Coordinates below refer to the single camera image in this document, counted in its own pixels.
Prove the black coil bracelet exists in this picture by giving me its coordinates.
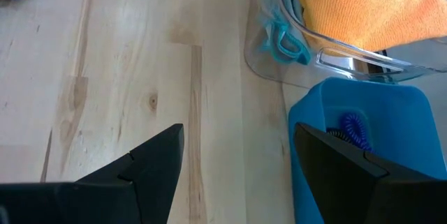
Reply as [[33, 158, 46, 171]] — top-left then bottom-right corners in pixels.
[[326, 128, 350, 144]]

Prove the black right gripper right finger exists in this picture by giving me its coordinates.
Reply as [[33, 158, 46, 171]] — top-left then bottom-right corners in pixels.
[[294, 122, 447, 224]]

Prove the clear plastic bin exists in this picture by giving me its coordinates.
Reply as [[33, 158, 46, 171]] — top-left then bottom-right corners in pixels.
[[244, 0, 447, 89]]

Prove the purple coil bracelet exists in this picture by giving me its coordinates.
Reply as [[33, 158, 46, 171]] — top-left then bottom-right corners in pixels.
[[340, 112, 375, 154]]

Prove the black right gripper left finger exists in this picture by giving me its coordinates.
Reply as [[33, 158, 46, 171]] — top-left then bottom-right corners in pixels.
[[0, 123, 185, 224]]

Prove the orange microfiber cloth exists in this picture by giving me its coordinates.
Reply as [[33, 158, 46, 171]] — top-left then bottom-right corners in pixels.
[[284, 0, 447, 53]]

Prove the teal plastic bin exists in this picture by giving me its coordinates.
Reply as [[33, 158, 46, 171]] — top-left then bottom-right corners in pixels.
[[288, 76, 447, 224]]

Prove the pale blue cloth teal trim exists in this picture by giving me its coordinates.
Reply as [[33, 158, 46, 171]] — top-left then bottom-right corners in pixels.
[[260, 0, 312, 66]]

